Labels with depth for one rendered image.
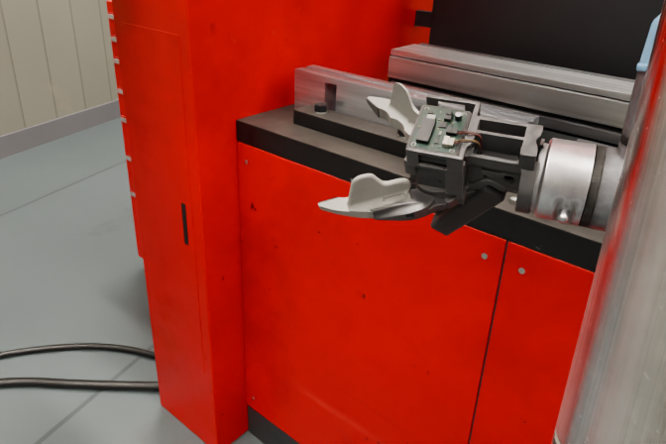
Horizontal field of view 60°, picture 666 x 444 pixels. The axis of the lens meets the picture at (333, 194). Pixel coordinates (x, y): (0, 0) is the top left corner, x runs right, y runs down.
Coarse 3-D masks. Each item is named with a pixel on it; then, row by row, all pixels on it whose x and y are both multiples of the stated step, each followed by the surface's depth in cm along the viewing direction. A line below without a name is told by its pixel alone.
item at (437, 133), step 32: (416, 128) 53; (448, 128) 52; (480, 128) 53; (512, 128) 52; (416, 160) 52; (448, 160) 51; (480, 160) 52; (512, 160) 52; (448, 192) 55; (512, 192) 54
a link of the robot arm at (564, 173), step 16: (544, 144) 52; (560, 144) 51; (576, 144) 51; (592, 144) 51; (544, 160) 51; (560, 160) 50; (576, 160) 49; (592, 160) 49; (544, 176) 50; (560, 176) 49; (576, 176) 49; (544, 192) 50; (560, 192) 50; (576, 192) 49; (544, 208) 51; (560, 208) 51; (576, 208) 50; (576, 224) 52
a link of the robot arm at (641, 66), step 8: (656, 24) 45; (648, 40) 46; (648, 48) 45; (648, 56) 45; (640, 64) 46; (640, 72) 46; (640, 80) 46; (640, 88) 46; (632, 96) 48; (632, 104) 47; (632, 112) 47; (624, 120) 49; (632, 120) 47; (624, 128) 48; (624, 136) 48; (624, 144) 48
